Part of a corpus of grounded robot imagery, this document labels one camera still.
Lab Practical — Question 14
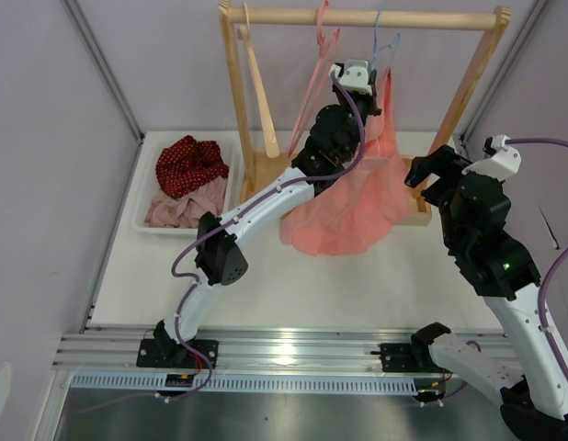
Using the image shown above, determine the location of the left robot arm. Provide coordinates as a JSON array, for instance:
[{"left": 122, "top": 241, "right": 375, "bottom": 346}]
[{"left": 153, "top": 81, "right": 381, "bottom": 368}]

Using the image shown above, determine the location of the salmon pink skirt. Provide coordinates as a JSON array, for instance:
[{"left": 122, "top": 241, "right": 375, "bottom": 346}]
[{"left": 279, "top": 70, "right": 408, "bottom": 255}]

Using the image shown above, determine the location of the white slotted cable duct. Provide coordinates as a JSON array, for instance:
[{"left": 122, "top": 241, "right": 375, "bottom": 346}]
[{"left": 71, "top": 371, "right": 418, "bottom": 396}]

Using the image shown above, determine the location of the dusty pink cloth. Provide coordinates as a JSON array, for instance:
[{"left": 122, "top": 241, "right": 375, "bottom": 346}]
[{"left": 144, "top": 176, "right": 227, "bottom": 229}]

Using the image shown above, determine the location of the light blue wire hanger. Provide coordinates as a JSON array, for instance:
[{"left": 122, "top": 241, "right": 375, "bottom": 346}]
[{"left": 369, "top": 6, "right": 402, "bottom": 74}]

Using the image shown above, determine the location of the red polka dot cloth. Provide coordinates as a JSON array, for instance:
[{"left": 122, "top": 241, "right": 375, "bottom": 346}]
[{"left": 154, "top": 135, "right": 230, "bottom": 199}]

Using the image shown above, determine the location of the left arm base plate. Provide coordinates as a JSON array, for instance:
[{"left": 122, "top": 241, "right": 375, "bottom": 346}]
[{"left": 136, "top": 338, "right": 220, "bottom": 369}]

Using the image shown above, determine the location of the aluminium mounting rail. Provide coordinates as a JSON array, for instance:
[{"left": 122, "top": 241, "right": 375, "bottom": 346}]
[{"left": 51, "top": 323, "right": 553, "bottom": 379}]

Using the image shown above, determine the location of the wooden clothes rack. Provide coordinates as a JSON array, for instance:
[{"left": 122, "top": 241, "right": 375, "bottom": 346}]
[{"left": 218, "top": 1, "right": 511, "bottom": 202}]

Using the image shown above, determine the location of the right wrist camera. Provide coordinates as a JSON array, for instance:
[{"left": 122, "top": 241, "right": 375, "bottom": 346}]
[{"left": 462, "top": 135, "right": 521, "bottom": 182}]

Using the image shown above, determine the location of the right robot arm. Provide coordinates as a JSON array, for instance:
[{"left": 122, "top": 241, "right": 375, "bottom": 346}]
[{"left": 404, "top": 139, "right": 568, "bottom": 440}]

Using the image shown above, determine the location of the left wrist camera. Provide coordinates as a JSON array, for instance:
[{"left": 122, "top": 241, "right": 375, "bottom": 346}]
[{"left": 329, "top": 59, "right": 376, "bottom": 96}]

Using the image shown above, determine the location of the beige wooden hanger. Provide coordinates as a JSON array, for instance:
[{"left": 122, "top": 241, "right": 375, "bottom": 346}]
[{"left": 237, "top": 2, "right": 280, "bottom": 159}]

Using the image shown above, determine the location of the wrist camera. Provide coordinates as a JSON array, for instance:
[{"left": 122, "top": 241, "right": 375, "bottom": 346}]
[
  {"left": 329, "top": 59, "right": 376, "bottom": 96},
  {"left": 462, "top": 135, "right": 521, "bottom": 182}
]

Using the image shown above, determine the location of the pink plastic hanger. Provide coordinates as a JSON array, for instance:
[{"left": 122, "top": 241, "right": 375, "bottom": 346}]
[{"left": 287, "top": 0, "right": 340, "bottom": 157}]

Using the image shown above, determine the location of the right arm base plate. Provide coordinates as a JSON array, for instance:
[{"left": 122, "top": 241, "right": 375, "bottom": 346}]
[{"left": 370, "top": 343, "right": 443, "bottom": 373}]

